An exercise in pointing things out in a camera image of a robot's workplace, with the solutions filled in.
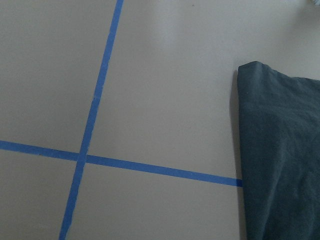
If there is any black printed t-shirt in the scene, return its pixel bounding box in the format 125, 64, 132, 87
237, 61, 320, 240

